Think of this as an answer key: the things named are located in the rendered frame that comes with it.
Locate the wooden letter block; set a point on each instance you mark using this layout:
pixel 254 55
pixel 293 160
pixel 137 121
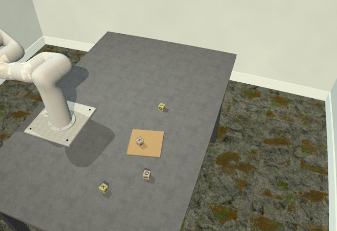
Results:
pixel 146 174
pixel 162 107
pixel 103 188
pixel 139 141

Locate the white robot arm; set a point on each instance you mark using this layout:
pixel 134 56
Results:
pixel 45 70

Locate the tan flat mat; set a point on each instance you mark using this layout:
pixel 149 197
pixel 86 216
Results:
pixel 152 143

